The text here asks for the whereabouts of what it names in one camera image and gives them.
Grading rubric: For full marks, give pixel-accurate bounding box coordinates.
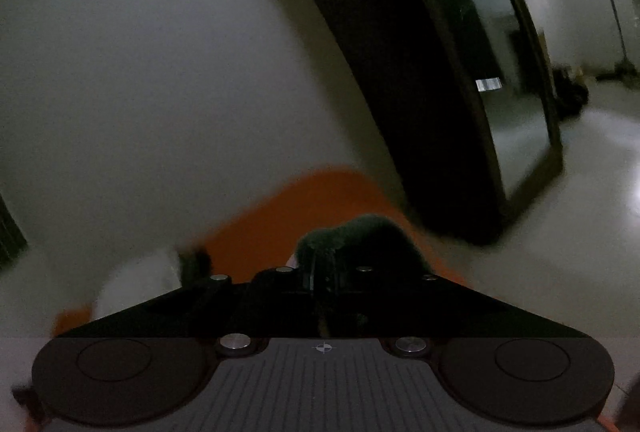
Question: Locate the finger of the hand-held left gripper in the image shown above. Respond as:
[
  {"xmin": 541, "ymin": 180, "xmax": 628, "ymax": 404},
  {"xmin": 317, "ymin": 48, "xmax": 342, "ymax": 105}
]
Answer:
[{"xmin": 177, "ymin": 243, "xmax": 214, "ymax": 289}]

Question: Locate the dark object on floor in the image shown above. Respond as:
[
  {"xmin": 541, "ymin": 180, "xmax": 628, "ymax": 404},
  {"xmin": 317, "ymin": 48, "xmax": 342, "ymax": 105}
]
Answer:
[{"xmin": 552, "ymin": 66, "xmax": 592, "ymax": 119}]

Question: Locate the dark green striped garment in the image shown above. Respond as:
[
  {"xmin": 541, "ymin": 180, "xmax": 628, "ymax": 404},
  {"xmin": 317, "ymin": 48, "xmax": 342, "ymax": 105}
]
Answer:
[{"xmin": 294, "ymin": 213, "xmax": 437, "ymax": 338}]

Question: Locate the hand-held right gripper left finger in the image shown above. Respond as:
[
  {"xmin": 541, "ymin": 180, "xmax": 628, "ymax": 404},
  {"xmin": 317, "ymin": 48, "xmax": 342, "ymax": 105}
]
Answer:
[{"xmin": 52, "ymin": 265, "xmax": 319, "ymax": 356}]

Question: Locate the thin metal stand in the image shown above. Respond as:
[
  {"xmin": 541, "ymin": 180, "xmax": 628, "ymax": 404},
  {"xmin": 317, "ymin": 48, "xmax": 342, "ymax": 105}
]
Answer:
[{"xmin": 595, "ymin": 0, "xmax": 640, "ymax": 89}]

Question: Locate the dark door frame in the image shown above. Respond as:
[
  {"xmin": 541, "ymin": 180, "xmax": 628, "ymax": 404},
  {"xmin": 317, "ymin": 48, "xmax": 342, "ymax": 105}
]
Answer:
[{"xmin": 390, "ymin": 0, "xmax": 567, "ymax": 234}]

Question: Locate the orange bed sheet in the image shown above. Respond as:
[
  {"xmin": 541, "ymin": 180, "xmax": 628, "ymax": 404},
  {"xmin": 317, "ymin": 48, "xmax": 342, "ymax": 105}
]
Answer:
[{"xmin": 52, "ymin": 166, "xmax": 472, "ymax": 339}]

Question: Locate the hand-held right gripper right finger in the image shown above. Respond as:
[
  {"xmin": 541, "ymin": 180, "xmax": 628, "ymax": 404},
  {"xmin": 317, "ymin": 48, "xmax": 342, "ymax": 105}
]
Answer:
[{"xmin": 320, "ymin": 265, "xmax": 592, "ymax": 356}]

